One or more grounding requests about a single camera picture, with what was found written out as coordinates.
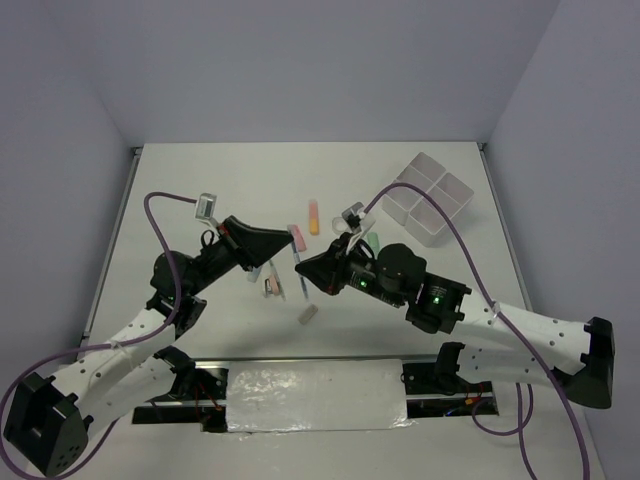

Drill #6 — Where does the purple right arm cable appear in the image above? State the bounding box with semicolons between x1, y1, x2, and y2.
362;182;601;480

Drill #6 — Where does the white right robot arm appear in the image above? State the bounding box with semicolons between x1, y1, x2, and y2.
295;235;615;409

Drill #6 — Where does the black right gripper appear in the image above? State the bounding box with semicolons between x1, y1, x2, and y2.
295;230;404;307

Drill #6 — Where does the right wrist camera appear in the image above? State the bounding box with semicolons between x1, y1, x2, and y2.
340;202;375;234

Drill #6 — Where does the clear tape roll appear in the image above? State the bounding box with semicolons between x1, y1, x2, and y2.
331;216;350;235

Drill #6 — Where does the blue pen clear barrel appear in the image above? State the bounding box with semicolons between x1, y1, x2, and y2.
291;232;313;302

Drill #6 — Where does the orange pink highlighter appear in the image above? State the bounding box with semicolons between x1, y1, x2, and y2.
308;199;320;236

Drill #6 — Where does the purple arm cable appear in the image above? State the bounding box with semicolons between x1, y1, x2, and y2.
0;192;201;475
362;182;601;480

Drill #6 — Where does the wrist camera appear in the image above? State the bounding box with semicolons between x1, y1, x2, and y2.
340;202;375;234
194;193;217;223

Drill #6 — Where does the silver foil panel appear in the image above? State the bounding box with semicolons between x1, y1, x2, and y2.
226;359;411;433

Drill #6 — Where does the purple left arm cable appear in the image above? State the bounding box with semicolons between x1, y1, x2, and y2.
0;192;201;475

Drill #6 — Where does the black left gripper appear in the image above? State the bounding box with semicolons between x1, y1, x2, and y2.
187;216;294;295

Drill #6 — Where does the beige eraser centre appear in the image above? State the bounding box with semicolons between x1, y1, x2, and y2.
297;304;318;325

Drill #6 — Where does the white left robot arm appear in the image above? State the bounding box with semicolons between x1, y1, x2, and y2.
1;216;293;479

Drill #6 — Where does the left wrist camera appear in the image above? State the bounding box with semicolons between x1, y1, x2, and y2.
194;193;217;223

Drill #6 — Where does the light blue highlighter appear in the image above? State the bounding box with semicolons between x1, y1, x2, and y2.
247;266;262;283

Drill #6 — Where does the clear compartment organizer box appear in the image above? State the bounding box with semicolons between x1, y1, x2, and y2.
382;152;474;247

